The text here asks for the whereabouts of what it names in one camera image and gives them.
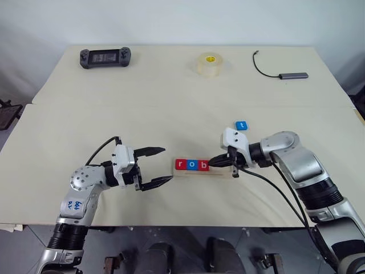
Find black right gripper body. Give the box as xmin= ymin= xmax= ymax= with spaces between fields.
xmin=227 ymin=146 xmax=249 ymax=179

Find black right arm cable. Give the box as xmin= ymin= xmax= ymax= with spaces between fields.
xmin=238 ymin=162 xmax=316 ymax=229

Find grey USB hub with cable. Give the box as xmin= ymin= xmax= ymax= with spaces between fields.
xmin=252 ymin=50 xmax=310 ymax=81

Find clear tape roll yellow core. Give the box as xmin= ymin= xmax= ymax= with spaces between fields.
xmin=196 ymin=51 xmax=224 ymax=79

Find dark rounded shape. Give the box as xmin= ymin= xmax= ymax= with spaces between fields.
xmin=204 ymin=236 xmax=244 ymax=274
xmin=141 ymin=241 xmax=175 ymax=274

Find dark object beside table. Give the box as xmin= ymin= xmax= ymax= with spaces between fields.
xmin=348 ymin=84 xmax=365 ymax=115

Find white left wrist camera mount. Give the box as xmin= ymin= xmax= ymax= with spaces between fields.
xmin=111 ymin=144 xmax=136 ymax=188

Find black chair frame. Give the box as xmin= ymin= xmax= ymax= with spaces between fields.
xmin=0 ymin=99 xmax=24 ymax=132

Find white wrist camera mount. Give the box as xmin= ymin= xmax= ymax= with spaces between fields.
xmin=111 ymin=144 xmax=136 ymax=188
xmin=220 ymin=127 xmax=257 ymax=167

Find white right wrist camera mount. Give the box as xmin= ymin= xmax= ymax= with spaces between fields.
xmin=220 ymin=127 xmax=257 ymax=167

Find black handheld game controller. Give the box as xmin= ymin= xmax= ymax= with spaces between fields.
xmin=79 ymin=47 xmax=132 ymax=70

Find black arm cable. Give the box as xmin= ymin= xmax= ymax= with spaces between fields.
xmin=84 ymin=136 xmax=123 ymax=167
xmin=238 ymin=162 xmax=316 ymax=229

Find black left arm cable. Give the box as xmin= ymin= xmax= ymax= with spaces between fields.
xmin=84 ymin=136 xmax=123 ymax=167

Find wooden letter tray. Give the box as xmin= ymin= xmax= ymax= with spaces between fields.
xmin=171 ymin=164 xmax=233 ymax=179

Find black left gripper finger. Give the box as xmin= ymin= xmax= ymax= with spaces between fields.
xmin=141 ymin=175 xmax=175 ymax=192
xmin=134 ymin=146 xmax=167 ymax=159

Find rusty metal bracket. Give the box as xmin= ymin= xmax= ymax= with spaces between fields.
xmin=253 ymin=252 xmax=283 ymax=274
xmin=103 ymin=255 xmax=127 ymax=274

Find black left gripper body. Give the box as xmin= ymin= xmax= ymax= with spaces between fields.
xmin=131 ymin=154 xmax=145 ymax=192

